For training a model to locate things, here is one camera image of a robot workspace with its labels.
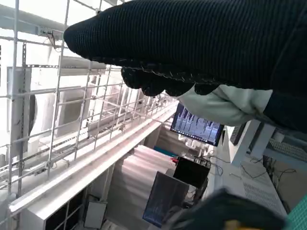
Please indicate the black monitor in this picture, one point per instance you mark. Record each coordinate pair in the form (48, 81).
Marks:
(189, 171)

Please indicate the long white ceiling beam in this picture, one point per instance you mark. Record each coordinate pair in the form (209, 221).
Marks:
(84, 167)

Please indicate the dark glass screen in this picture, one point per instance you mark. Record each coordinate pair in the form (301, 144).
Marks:
(165, 198)

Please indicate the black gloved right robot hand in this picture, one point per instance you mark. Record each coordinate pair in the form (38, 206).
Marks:
(192, 43)

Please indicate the white storage cabinet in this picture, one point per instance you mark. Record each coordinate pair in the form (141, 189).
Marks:
(38, 213)

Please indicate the lit computer monitor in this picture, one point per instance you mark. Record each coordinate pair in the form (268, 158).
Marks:
(196, 127)

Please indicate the green cutting mat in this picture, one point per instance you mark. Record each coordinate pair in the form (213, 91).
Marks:
(299, 215)

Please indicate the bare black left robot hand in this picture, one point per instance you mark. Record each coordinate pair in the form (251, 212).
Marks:
(227, 210)

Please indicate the white perforated cabinet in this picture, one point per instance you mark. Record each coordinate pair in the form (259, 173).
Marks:
(256, 191)

